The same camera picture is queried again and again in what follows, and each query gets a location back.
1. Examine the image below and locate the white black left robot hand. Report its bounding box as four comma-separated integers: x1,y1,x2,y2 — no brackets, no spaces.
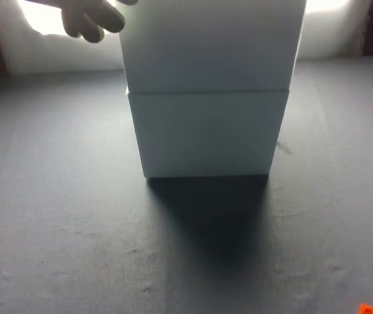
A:
24,0,139,44

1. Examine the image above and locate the cardboard box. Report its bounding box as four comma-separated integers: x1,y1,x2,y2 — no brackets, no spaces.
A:
118,0,307,179

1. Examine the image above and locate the white sheet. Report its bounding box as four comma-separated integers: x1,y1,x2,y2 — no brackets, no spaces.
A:
0,0,370,77

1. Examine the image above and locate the grey table cloth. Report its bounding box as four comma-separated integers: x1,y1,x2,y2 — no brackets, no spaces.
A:
0,54,373,314

